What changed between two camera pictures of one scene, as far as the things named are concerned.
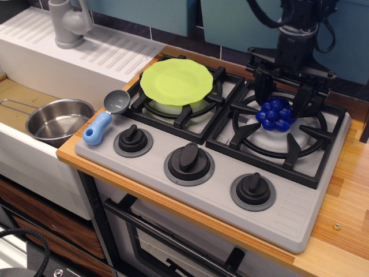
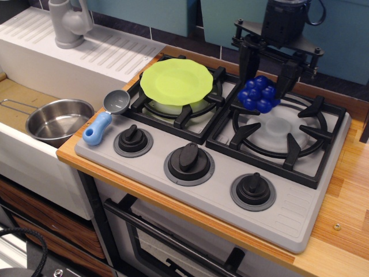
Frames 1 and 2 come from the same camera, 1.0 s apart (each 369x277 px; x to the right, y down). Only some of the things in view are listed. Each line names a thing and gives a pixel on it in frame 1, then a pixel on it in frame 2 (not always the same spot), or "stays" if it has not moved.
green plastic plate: (176, 82) stays
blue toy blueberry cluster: (275, 115) -> (258, 94)
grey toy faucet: (71, 25) stays
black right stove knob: (253, 192) stays
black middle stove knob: (189, 165) stays
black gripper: (293, 59) -> (283, 33)
